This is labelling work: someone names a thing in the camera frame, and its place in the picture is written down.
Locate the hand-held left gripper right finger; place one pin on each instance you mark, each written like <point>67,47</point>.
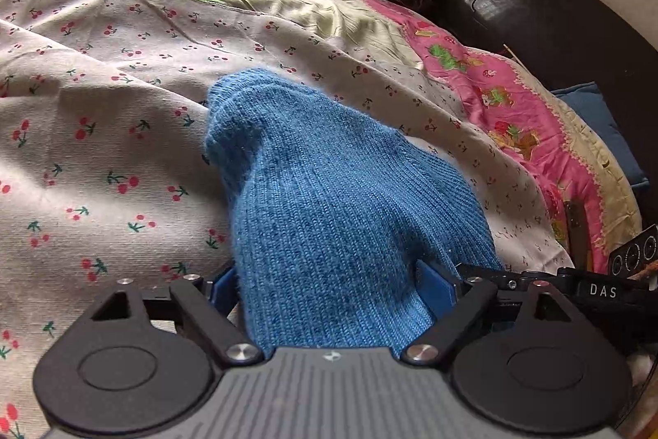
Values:
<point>437,290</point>

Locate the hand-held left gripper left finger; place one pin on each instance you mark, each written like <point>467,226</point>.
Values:
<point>225,290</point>

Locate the blue pillow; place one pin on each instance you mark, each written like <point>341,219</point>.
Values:
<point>601,125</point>

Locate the dark wooden headboard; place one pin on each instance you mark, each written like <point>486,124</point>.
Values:
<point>565,22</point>

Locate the light blue knit garment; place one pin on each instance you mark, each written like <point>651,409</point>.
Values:
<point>329,212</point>

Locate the cherry print bed sheet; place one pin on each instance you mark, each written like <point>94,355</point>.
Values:
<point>128,110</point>

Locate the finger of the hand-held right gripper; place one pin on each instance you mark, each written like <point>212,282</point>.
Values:
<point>514,287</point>

